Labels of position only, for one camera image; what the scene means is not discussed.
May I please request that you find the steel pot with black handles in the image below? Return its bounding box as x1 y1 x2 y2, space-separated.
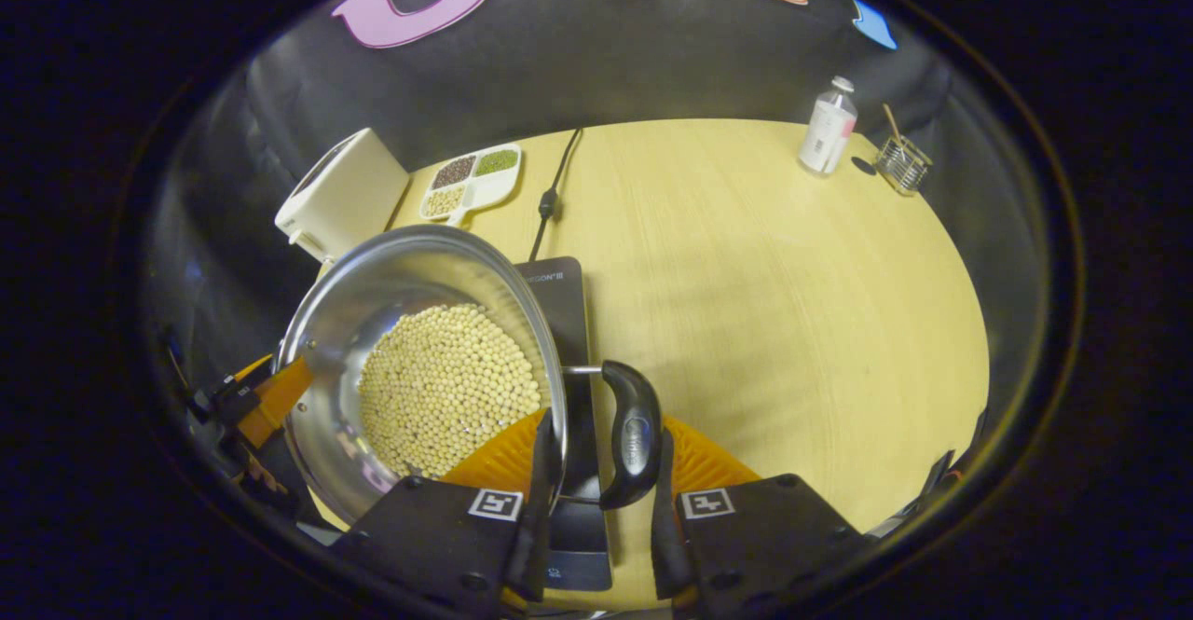
278 224 665 526

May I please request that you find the black power cable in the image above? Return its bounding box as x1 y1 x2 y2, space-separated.
528 128 584 263

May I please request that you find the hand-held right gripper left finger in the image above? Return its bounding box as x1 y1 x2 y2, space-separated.
331 406 563 620

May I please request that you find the white divided bean tray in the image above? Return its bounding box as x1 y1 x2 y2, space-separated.
418 143 523 227

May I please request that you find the clear plastic bottle white label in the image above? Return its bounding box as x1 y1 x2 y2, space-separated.
799 76 858 178

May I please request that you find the black backdrop cloth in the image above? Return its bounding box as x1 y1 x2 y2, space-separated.
149 0 961 257

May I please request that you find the pile of dark red beans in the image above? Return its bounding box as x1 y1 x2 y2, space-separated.
432 156 477 189

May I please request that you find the clear glass holder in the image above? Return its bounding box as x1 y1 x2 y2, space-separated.
874 135 934 197

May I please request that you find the pile of yellow soybeans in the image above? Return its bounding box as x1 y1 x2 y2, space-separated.
357 303 543 479

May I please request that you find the black induction cooktop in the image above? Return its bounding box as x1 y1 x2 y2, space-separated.
513 256 616 593

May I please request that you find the white toaster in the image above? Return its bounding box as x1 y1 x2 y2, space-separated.
274 128 411 264

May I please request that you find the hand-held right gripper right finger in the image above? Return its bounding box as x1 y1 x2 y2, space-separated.
650 415 872 620

